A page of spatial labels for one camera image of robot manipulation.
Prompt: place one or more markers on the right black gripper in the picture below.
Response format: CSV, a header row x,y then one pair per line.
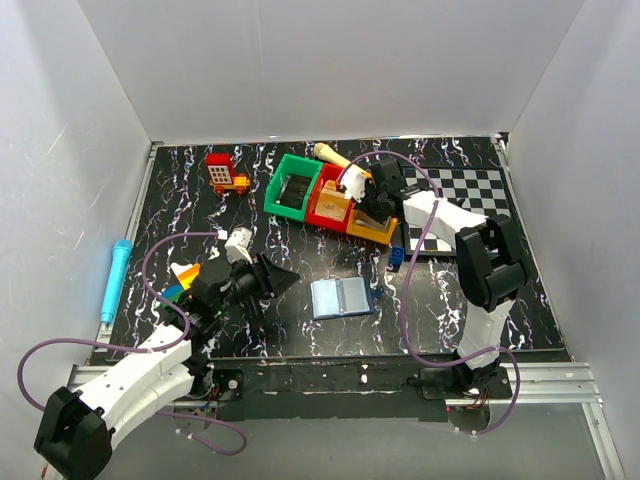
x,y
370,188

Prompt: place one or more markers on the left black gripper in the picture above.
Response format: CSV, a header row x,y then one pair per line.
x,y
271,280

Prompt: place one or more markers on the navy blue card holder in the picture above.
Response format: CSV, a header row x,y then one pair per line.
x,y
326,299

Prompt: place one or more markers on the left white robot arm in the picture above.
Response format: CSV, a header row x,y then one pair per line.
x,y
80,429

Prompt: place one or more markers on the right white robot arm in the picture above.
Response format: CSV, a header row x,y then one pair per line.
x,y
490,259

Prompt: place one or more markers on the orange plastic bin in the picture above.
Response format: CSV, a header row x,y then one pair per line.
x,y
361,226

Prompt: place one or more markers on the black perforated bar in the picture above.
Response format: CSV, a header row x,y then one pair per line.
x,y
255,310

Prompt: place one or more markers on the small blue toy brick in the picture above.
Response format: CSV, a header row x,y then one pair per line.
x,y
396,258

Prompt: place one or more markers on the red plastic bin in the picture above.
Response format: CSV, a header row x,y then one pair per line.
x,y
328,207

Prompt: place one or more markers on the cream wooden pestle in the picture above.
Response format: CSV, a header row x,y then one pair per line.
x,y
326,154

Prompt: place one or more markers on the green plastic bin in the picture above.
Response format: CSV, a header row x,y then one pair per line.
x,y
290,187

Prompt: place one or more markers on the green yellow toy block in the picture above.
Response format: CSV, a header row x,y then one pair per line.
x,y
182,277

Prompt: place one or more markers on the black white chessboard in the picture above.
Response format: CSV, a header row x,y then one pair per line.
x,y
480,191

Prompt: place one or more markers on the red toy block truck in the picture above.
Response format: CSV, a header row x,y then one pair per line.
x,y
222,175

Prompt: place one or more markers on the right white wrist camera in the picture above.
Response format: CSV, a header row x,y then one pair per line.
x,y
353,183

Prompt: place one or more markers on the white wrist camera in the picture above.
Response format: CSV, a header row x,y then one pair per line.
x,y
237,245
353,183

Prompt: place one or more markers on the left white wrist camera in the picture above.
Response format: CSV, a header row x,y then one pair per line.
x,y
237,245

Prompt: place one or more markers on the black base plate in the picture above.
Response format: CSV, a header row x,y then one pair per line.
x,y
352,389

